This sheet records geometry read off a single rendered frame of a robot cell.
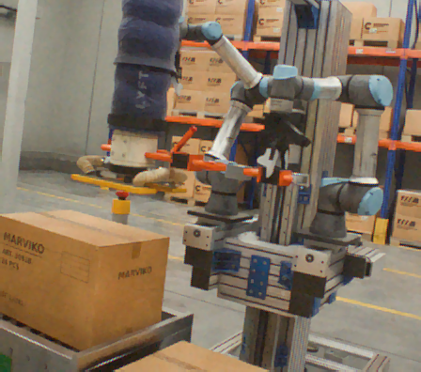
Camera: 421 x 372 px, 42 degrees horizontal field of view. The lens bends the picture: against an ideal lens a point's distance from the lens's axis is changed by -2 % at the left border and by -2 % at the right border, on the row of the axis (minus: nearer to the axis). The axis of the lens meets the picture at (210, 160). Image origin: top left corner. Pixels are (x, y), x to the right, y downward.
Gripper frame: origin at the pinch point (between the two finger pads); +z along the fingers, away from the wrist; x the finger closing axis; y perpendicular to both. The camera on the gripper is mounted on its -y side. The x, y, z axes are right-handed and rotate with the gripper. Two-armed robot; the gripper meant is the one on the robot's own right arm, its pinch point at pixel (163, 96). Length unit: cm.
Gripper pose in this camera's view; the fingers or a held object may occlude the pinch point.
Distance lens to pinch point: 245.7
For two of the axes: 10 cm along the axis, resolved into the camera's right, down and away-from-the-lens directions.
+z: -1.2, 9.9, 0.5
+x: -8.7, -1.3, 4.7
